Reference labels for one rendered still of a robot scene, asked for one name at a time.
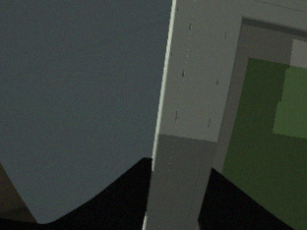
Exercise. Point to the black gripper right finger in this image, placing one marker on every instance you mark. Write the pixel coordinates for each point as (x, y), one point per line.
(226, 207)

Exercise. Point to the grey picture frame with green centre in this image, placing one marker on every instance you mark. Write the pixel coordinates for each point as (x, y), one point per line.
(233, 97)

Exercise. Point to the grey flat panel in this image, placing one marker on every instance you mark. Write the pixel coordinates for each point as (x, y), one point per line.
(80, 87)

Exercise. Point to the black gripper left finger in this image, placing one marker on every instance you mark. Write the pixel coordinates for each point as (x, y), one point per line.
(121, 206)

